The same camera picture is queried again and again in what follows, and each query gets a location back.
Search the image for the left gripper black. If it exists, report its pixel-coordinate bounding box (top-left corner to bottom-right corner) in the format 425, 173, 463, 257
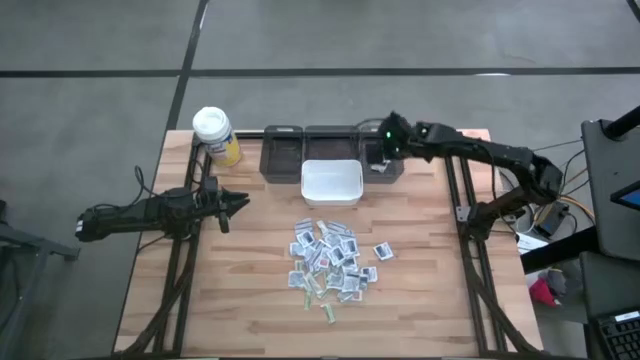
199, 187, 251, 235

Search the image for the black three-compartment tray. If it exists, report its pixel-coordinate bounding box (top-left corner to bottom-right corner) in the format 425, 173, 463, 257
359, 124, 405, 185

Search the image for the wide grey plastic bin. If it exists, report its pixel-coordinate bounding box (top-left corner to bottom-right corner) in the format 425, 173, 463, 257
303, 124, 362, 164

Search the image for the narrow grey plastic bin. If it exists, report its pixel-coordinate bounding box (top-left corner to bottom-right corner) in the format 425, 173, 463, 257
259, 124, 305, 185

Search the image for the yellow Lysol wipes canister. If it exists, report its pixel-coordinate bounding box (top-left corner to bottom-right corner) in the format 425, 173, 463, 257
192, 105, 243, 169

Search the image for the white plastic bin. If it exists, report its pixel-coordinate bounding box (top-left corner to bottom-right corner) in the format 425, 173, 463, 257
300, 158, 365, 207

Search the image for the white paper sheet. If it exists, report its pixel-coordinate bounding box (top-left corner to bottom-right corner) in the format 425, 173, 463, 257
514, 232, 549, 256

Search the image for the black cart leg bar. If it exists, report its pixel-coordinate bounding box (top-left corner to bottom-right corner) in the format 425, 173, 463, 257
519, 227, 599, 274

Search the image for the grey metal stand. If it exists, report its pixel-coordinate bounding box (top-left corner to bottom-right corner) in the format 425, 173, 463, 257
0, 199, 81, 360

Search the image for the red cloth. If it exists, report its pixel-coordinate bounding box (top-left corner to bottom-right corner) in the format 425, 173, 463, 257
528, 277, 559, 307

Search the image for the grey cloth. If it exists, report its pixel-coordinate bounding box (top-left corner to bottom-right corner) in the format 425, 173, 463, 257
547, 269, 569, 296

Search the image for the dark grey side cart top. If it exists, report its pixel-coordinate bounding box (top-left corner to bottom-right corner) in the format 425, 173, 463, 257
579, 118, 640, 261

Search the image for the black cart pole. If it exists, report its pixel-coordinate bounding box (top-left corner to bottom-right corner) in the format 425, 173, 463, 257
602, 104, 640, 141

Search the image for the tablet with blue screen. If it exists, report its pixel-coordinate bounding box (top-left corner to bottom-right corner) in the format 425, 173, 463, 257
610, 180, 640, 211

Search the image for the dark grey lower cart shelf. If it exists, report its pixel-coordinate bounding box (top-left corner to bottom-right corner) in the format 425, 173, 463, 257
579, 252, 640, 321

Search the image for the black keyboard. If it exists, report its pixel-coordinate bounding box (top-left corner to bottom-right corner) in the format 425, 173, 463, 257
594, 309, 640, 360

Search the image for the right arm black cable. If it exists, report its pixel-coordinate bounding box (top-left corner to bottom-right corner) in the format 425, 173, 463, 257
355, 117, 389, 134

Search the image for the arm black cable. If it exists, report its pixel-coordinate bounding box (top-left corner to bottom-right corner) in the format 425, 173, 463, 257
355, 117, 389, 134
132, 164, 174, 201

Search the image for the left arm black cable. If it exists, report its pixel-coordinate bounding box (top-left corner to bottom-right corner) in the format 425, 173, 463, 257
132, 164, 174, 201

